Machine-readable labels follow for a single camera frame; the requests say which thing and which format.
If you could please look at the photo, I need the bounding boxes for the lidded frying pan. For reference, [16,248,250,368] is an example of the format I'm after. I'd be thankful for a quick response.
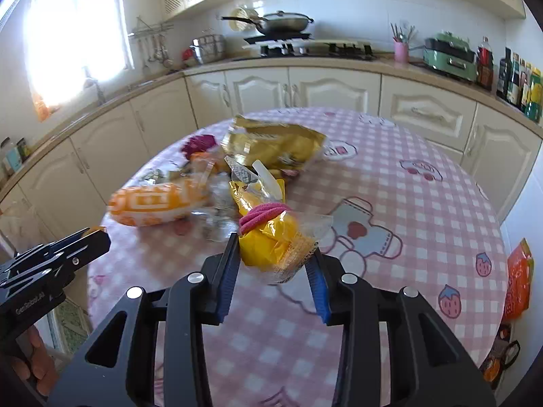
[221,11,315,35]

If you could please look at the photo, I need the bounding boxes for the orange white snack wrapper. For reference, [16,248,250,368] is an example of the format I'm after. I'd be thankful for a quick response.
[108,180,210,227]

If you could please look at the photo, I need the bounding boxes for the steel steamer pot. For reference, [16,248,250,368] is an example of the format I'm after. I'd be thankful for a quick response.
[191,33,226,64]

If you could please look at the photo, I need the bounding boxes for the kitchen window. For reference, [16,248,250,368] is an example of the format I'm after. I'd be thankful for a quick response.
[17,0,133,111]

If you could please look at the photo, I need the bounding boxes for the person's left hand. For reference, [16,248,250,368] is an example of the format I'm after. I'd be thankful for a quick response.
[11,326,58,397]

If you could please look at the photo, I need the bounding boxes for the pink utensil holder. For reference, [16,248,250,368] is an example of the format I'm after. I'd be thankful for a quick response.
[390,21,418,63]

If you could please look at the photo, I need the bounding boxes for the gas stove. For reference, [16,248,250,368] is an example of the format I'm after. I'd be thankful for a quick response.
[244,37,378,61]

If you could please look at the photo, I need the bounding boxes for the pink hair tie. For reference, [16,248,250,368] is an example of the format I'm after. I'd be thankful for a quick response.
[240,203,293,235]

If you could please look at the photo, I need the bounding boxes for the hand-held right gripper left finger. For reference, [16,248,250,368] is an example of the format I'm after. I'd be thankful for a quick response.
[49,232,242,407]

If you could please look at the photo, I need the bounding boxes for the cream plastic strainer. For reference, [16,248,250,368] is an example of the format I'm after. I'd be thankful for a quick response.
[231,6,259,32]

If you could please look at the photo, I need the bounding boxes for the teal label jar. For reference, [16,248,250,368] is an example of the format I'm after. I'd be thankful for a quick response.
[3,138,27,174]

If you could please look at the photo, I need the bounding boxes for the orange hanging snack bag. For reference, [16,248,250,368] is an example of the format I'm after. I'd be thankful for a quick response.
[503,237,535,321]

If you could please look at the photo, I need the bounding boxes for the green electric cooker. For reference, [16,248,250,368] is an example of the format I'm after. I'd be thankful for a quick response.
[422,31,480,82]

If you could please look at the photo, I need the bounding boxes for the magenta snack wrapper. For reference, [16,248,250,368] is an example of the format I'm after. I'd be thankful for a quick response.
[180,134,218,157]

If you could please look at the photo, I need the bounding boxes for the white plastic wrapper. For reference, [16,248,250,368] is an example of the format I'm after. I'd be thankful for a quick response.
[225,155,286,201]

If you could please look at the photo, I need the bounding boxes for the silver green wrapper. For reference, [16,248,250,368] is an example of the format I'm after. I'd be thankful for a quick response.
[142,168,189,184]

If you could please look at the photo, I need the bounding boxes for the clear plastic wrapper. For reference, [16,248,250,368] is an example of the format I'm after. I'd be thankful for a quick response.
[193,157,240,242]

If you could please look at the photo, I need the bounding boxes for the gold snack bag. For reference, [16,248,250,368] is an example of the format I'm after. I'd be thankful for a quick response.
[221,114,328,174]

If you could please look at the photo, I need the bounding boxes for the cream lower kitchen cabinets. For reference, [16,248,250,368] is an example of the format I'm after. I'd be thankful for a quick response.
[0,65,543,264]

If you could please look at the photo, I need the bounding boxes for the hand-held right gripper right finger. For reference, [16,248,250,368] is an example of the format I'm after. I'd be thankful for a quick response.
[303,249,497,407]

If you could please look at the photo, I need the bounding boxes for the green patterned door mat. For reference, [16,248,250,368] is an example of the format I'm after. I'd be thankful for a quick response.
[46,300,92,348]

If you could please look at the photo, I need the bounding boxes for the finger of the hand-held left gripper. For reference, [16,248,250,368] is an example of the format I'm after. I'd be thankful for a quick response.
[44,228,93,250]
[53,231,112,271]

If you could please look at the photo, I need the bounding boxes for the dark printed snack packets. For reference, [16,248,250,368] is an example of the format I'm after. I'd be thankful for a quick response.
[479,324,522,391]

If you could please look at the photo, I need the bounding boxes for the pink checked tablecloth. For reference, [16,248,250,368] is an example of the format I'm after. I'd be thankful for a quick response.
[87,108,510,407]

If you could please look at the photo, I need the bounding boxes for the red label soda bottle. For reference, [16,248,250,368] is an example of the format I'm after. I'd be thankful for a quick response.
[476,36,495,91]

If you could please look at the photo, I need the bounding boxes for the yellow snack bag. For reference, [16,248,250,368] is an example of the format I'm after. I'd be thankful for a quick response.
[229,178,334,286]

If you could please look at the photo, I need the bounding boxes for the wall utensil rack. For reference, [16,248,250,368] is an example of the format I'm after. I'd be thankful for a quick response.
[129,17,174,69]

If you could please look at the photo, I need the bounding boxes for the steel sink faucet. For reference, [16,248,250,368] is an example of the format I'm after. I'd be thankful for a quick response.
[82,65,107,104]

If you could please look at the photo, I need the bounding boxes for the row of condiment bottles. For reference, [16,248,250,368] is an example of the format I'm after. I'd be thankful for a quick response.
[496,46,543,123]

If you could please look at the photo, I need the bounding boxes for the orange packet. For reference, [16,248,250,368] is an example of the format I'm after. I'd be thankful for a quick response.
[32,93,57,122]

